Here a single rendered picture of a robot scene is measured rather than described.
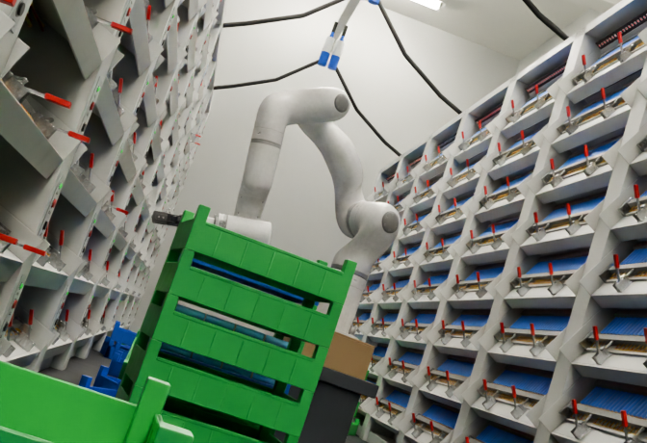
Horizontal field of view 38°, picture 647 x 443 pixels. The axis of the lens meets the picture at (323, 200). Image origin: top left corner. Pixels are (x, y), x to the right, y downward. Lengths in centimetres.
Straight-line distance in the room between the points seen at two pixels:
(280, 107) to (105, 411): 198
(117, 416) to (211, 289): 83
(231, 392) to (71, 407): 85
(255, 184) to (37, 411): 192
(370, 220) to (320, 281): 117
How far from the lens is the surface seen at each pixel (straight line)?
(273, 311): 165
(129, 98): 248
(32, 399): 82
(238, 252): 163
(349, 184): 286
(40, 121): 157
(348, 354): 278
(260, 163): 269
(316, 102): 274
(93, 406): 81
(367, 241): 284
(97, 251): 314
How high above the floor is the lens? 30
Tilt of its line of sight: 9 degrees up
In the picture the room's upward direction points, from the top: 19 degrees clockwise
